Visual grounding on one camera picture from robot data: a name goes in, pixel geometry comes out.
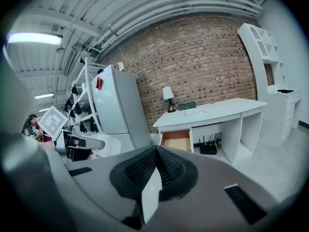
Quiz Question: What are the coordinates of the white hutch cabinet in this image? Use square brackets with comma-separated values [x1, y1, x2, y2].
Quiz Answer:
[238, 23, 302, 147]

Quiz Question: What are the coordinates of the group of black devices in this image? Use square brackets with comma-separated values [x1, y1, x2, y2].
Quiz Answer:
[64, 83, 99, 134]

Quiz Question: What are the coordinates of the wooden drawer white front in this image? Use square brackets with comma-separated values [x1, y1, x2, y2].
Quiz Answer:
[159, 129, 195, 153]

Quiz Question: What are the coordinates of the white desk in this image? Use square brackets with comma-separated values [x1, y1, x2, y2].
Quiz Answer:
[153, 97, 268, 166]

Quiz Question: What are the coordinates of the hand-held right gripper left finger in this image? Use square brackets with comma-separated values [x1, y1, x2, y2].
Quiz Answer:
[45, 145, 160, 231]

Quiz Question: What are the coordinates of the dark green box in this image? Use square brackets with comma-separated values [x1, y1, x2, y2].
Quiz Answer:
[178, 101, 197, 111]

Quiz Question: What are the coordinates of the white wipes packet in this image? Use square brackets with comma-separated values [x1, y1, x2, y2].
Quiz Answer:
[184, 108, 208, 117]

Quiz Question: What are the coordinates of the black router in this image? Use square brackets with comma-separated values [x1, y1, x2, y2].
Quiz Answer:
[199, 134, 218, 155]

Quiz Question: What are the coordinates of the grey refrigerator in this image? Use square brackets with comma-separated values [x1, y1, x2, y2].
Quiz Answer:
[90, 65, 155, 158]

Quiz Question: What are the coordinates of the white cable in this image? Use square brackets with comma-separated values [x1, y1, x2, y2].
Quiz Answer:
[215, 143, 233, 166]

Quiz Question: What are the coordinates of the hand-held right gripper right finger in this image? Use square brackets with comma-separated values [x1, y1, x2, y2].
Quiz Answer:
[141, 145, 283, 232]

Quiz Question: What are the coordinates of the white shade table lamp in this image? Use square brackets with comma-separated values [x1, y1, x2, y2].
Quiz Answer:
[162, 86, 176, 113]

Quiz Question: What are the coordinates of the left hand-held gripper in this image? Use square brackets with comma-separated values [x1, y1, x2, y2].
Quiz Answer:
[38, 105, 106, 163]

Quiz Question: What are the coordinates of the white shelf rack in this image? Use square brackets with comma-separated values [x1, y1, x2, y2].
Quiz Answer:
[64, 57, 107, 135]

